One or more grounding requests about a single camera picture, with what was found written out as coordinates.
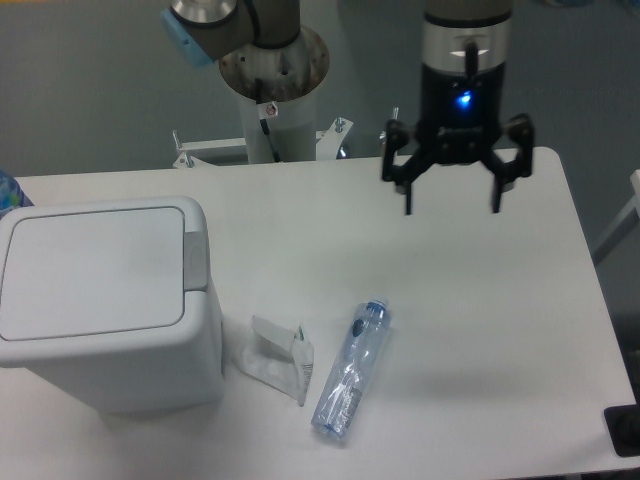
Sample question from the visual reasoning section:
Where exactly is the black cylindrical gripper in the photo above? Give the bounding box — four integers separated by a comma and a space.
381, 62, 536, 216

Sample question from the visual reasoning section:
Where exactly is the white push-top trash can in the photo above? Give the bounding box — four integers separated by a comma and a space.
1, 196, 224, 413

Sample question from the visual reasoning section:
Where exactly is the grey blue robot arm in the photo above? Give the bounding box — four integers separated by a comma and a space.
161, 1, 535, 212

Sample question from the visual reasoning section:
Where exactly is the clear plastic water bottle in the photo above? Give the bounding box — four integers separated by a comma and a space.
311, 298, 391, 441

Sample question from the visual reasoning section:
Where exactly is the crumpled white plastic wrapper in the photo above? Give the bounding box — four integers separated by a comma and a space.
232, 315, 314, 407

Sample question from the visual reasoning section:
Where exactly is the blue bottle at left edge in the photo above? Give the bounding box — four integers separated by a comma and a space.
0, 170, 33, 217

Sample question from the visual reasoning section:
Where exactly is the white frame at right edge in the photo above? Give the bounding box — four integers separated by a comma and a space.
591, 170, 639, 265

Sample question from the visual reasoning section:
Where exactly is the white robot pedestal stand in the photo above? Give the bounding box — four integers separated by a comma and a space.
176, 26, 354, 165

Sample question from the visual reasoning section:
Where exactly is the black table clamp mount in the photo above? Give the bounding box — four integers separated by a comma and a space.
604, 404, 639, 458

